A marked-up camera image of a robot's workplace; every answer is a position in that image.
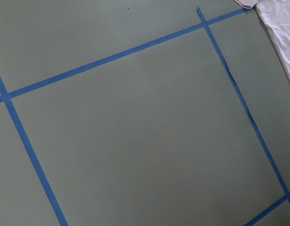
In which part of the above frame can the pink t-shirt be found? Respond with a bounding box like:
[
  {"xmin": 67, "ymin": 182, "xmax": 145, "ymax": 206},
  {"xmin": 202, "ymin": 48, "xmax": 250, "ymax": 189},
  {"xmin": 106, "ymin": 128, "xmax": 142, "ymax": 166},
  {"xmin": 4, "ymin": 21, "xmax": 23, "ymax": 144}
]
[{"xmin": 236, "ymin": 0, "xmax": 290, "ymax": 82}]

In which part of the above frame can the long blue tape strip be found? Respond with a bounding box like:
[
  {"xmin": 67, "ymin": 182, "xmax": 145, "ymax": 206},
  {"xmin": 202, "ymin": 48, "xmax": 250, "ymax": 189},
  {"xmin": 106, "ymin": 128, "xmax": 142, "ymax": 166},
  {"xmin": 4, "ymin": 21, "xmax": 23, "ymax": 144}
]
[{"xmin": 0, "ymin": 76, "xmax": 68, "ymax": 226}]

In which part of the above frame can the crossing blue tape strip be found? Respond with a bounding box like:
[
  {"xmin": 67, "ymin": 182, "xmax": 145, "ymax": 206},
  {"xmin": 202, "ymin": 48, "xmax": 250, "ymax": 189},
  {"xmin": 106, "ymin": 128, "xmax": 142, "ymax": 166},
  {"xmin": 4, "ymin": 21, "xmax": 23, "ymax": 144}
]
[{"xmin": 0, "ymin": 8, "xmax": 252, "ymax": 105}]

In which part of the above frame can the thin blue tape strip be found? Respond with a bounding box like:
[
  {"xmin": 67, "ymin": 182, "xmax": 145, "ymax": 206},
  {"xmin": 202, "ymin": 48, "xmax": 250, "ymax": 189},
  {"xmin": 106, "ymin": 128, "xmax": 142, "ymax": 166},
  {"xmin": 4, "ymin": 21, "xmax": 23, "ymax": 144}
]
[{"xmin": 196, "ymin": 6, "xmax": 290, "ymax": 205}]

